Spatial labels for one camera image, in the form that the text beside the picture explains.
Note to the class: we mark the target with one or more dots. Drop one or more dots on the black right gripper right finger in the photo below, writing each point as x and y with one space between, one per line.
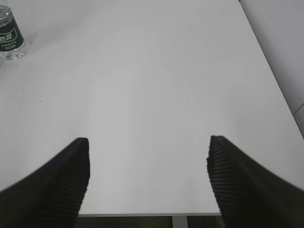
249 195

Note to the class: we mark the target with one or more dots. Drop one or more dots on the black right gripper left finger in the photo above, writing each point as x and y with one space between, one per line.
51 196

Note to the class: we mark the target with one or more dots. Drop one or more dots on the clear Cestbon water bottle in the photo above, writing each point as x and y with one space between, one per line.
12 43

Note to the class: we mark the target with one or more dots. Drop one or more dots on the white table leg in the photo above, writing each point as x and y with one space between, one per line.
179 222

